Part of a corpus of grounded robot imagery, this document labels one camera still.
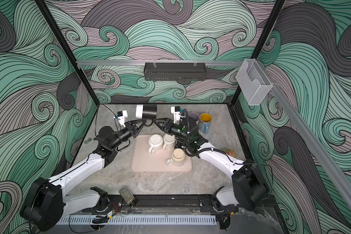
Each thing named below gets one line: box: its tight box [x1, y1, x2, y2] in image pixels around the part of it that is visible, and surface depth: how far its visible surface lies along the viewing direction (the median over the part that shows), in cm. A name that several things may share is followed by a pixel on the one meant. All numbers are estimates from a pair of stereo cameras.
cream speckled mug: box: [166, 148, 186, 167], surface depth 84 cm
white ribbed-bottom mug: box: [148, 134, 164, 154], surface depth 90 cm
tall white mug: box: [162, 133, 177, 151], surface depth 92 cm
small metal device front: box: [118, 186, 136, 205], surface depth 74 cm
